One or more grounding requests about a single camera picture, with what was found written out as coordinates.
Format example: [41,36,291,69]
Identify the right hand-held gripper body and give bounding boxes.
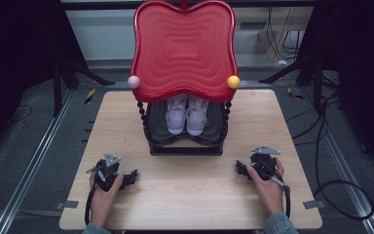
[249,144,281,181]

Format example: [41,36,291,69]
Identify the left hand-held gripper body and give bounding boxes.
[93,153,123,192]

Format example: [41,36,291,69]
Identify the lilac child's sandal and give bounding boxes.
[165,95,188,136]
[186,96,209,137]

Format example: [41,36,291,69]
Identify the red and black two-tier rack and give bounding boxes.
[130,0,242,157]

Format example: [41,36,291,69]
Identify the person's left hand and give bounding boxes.
[90,174,125,228]

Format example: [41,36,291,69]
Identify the person's right hand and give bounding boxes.
[245,158,285,217]

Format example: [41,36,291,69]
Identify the grey tape piece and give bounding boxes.
[56,200,80,210]
[302,199,325,210]

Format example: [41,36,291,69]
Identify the yellow and black floor tape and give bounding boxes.
[286,87,305,100]
[84,88,96,105]

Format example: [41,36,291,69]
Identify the yellow ball knob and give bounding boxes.
[226,75,241,90]

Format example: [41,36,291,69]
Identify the pink ball knob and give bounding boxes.
[127,75,141,90]

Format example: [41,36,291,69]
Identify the black metal stand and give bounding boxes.
[259,0,340,113]
[52,0,115,118]

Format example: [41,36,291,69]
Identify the cardboard box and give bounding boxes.
[257,6,315,63]

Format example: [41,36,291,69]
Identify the dark curtain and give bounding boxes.
[0,0,89,160]
[296,0,374,178]

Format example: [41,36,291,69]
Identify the left hand-held gripper black cable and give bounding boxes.
[84,184,98,226]

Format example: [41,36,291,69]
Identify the hand-held gripper black cable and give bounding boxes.
[84,184,98,226]
[281,185,292,218]

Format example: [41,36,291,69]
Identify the right hand-held gripper black cable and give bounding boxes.
[281,185,292,218]

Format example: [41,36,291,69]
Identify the thin black floor cable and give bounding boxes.
[285,97,340,146]

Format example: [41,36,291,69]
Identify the black looped floor cable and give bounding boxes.
[315,94,374,220]

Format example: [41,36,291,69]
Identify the aluminium floor rail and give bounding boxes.
[0,89,76,234]
[300,91,374,234]

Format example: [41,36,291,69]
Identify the black hanging cables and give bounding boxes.
[267,6,304,61]

